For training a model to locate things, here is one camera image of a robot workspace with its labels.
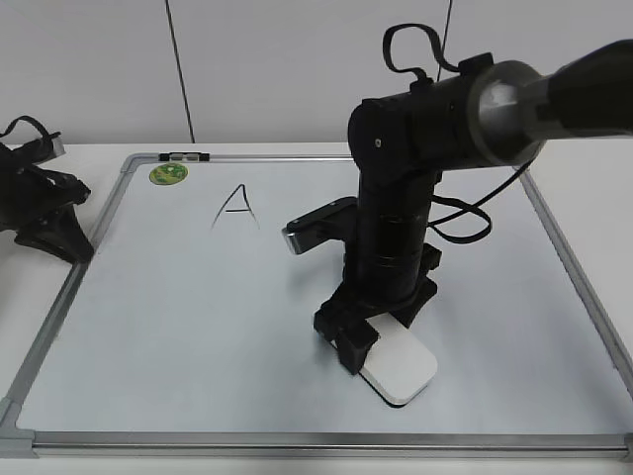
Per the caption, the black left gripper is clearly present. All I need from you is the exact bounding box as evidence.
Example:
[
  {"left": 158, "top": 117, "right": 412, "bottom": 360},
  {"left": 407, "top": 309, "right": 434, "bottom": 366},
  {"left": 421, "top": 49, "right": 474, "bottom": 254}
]
[{"left": 1, "top": 143, "right": 95, "bottom": 264}]

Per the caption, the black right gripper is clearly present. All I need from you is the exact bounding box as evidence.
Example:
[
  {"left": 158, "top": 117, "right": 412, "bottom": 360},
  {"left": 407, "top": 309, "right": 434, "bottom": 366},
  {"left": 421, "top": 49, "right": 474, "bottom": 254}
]
[{"left": 314, "top": 243, "right": 441, "bottom": 374}]

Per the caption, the white board eraser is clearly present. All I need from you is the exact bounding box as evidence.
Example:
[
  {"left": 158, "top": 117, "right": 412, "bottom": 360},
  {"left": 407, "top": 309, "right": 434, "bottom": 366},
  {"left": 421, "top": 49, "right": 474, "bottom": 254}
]
[{"left": 360, "top": 314, "right": 438, "bottom": 407}]

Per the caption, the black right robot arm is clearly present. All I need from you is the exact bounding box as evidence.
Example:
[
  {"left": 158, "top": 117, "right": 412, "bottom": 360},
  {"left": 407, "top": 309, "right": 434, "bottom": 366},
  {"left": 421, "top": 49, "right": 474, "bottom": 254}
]
[{"left": 313, "top": 40, "right": 632, "bottom": 373}]

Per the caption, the round green sticker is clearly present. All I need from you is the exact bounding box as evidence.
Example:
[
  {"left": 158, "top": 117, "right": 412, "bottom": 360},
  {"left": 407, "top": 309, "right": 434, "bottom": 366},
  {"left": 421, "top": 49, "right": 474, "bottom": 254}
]
[{"left": 148, "top": 162, "right": 189, "bottom": 186}]

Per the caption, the black and silver hanger clip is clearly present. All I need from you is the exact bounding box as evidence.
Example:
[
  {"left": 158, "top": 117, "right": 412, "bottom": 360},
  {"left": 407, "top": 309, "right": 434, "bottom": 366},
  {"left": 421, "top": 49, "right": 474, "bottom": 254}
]
[{"left": 158, "top": 152, "right": 211, "bottom": 162}]

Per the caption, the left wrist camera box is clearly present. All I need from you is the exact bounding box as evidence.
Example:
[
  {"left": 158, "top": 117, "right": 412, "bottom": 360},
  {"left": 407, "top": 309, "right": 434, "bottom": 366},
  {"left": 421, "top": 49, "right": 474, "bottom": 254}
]
[{"left": 13, "top": 138, "right": 65, "bottom": 164}]

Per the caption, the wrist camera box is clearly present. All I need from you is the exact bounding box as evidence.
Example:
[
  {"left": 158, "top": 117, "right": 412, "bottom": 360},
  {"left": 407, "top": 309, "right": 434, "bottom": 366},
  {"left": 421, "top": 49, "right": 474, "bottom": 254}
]
[
  {"left": 282, "top": 196, "right": 357, "bottom": 255},
  {"left": 13, "top": 138, "right": 65, "bottom": 164}
]

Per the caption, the black left camera cable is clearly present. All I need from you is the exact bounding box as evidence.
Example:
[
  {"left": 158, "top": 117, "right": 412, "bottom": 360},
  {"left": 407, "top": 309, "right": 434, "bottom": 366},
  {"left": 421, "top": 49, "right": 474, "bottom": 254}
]
[{"left": 0, "top": 115, "right": 61, "bottom": 143}]

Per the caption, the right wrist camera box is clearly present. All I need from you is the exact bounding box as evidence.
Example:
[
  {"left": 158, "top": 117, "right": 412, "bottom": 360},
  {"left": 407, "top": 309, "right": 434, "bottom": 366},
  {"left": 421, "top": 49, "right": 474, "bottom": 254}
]
[{"left": 282, "top": 196, "right": 357, "bottom": 255}]

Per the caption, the white board with grey frame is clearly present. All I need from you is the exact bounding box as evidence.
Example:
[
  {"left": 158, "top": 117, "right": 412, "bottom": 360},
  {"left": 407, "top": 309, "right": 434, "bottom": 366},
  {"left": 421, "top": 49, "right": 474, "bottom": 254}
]
[{"left": 1, "top": 153, "right": 632, "bottom": 458}]

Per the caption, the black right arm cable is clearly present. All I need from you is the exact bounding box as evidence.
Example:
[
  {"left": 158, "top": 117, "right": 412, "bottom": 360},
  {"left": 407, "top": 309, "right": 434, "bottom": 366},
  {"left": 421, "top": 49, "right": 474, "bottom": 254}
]
[{"left": 383, "top": 23, "right": 493, "bottom": 244}]

